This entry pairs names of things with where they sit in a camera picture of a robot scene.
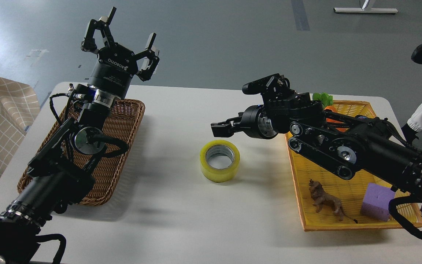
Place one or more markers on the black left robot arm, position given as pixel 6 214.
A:
pixel 62 170

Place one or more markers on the white stand base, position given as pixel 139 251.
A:
pixel 366 7

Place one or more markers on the brown toy lion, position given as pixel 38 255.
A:
pixel 320 198

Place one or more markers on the brown wicker basket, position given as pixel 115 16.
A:
pixel 123 123

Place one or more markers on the purple foam cube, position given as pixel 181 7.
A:
pixel 375 203

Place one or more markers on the black gloved hand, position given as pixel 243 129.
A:
pixel 410 132

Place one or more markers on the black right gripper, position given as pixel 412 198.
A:
pixel 253 122

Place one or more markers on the toy carrot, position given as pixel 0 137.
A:
pixel 328 104

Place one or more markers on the yellow tape roll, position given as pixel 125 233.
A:
pixel 219 161

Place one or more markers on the yellow plastic basket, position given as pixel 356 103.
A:
pixel 351 192

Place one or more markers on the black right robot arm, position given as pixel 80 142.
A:
pixel 341 144

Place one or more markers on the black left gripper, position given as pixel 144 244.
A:
pixel 114 68

